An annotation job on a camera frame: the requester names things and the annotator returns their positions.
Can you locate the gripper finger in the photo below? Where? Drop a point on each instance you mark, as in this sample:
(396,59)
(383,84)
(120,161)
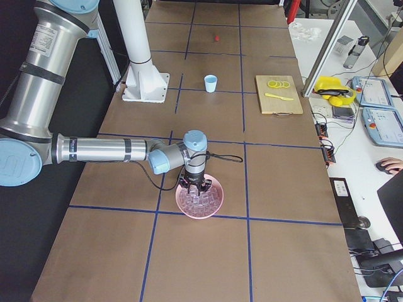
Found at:
(202,189)
(192,191)

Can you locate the clear plastic bag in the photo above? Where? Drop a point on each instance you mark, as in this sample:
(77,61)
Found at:
(299,32)

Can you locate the pink bowl of ice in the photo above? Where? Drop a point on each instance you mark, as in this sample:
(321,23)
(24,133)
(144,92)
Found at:
(203,206)

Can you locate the computer mouse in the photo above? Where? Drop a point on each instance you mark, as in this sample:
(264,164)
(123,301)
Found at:
(384,168)

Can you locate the bamboo cutting board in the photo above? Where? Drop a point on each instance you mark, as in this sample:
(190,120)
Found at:
(273,106)

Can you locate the teach pendant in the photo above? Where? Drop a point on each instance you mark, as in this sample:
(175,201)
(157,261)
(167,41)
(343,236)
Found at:
(372,92)
(384,126)

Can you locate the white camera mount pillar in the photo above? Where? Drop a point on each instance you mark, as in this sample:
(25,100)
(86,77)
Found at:
(144,83)

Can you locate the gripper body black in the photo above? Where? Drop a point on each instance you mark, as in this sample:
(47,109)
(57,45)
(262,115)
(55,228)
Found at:
(194,181)

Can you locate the yellow plastic knife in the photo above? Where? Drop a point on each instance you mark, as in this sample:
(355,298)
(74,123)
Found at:
(283,98)

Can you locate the light blue cup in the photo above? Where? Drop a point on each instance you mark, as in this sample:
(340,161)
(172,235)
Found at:
(210,83)

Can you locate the seated person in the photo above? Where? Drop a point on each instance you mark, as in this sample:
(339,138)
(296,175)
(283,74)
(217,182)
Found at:
(390,196)

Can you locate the aluminium frame post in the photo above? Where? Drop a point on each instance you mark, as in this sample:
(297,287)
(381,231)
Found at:
(347,6)

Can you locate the person hand on mouse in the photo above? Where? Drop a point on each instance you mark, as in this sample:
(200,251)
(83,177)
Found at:
(393,163)

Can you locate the teach pendant far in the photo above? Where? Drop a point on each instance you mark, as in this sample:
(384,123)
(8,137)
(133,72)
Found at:
(372,92)

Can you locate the yellow bag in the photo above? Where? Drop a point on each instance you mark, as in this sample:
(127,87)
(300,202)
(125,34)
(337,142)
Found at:
(332,90)

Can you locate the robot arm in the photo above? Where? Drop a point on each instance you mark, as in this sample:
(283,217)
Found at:
(27,144)

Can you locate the teach pendant near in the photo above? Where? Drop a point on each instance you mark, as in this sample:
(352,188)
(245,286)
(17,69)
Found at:
(384,126)

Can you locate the water bottle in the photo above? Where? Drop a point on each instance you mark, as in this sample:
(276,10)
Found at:
(356,51)

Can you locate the white power strip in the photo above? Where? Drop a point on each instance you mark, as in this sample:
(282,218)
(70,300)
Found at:
(323,110)

